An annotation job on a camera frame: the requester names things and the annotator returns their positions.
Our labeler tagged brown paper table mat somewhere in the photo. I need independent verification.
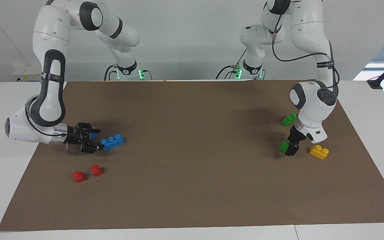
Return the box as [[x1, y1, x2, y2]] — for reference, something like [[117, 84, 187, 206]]
[[0, 79, 384, 232]]

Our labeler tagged yellow two-stud toy brick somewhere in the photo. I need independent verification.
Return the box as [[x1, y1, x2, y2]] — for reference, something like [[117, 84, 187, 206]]
[[309, 145, 329, 160]]

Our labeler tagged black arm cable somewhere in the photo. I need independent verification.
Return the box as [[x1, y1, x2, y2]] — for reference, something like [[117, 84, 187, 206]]
[[271, 10, 340, 98], [25, 108, 80, 155]]

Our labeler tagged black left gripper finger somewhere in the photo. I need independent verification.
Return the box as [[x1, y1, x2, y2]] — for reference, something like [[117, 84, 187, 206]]
[[285, 142, 300, 157]]

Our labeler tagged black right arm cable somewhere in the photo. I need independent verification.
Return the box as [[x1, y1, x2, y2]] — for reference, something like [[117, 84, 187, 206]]
[[25, 108, 80, 155]]

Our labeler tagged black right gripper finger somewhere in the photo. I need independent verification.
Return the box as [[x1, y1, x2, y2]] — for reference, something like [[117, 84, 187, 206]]
[[82, 141, 104, 154], [78, 122, 101, 134]]

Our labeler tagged white box with yellow label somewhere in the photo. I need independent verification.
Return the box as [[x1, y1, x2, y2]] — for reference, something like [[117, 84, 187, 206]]
[[13, 65, 42, 82]]

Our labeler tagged black base cable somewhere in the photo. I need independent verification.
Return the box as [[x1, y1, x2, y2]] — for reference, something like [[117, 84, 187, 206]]
[[104, 64, 118, 81], [215, 49, 247, 80]]

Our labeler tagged black left base cable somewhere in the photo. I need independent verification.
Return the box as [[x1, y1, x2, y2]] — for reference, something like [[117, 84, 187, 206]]
[[215, 49, 247, 80]]

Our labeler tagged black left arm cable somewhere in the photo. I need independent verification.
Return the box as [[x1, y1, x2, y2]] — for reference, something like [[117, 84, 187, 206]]
[[271, 10, 340, 98]]

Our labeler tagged black right base cable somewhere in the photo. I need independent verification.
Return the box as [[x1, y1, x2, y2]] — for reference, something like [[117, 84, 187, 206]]
[[104, 64, 118, 81]]

